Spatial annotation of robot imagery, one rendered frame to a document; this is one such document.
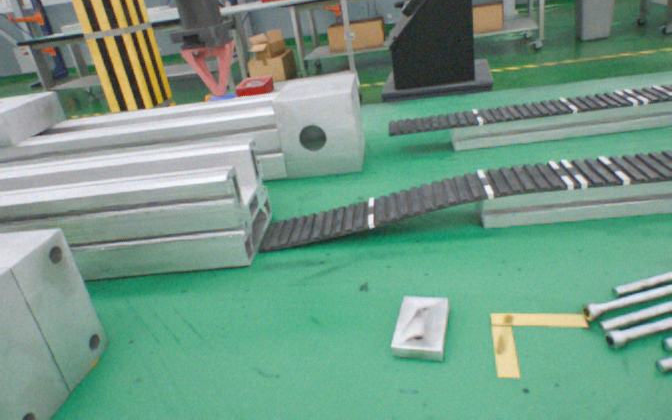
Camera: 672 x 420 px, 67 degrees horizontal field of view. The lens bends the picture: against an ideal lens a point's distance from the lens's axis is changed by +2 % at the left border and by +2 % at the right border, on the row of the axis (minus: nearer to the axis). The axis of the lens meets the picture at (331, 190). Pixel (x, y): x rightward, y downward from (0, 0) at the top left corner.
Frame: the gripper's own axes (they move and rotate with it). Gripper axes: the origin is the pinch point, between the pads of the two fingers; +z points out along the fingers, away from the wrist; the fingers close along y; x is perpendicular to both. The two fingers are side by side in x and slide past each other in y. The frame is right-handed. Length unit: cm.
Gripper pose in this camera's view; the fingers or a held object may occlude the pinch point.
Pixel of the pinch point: (219, 90)
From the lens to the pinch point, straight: 77.7
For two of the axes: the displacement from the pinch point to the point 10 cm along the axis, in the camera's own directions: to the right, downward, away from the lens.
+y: -1.0, 4.1, -9.1
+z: 1.5, 9.1, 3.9
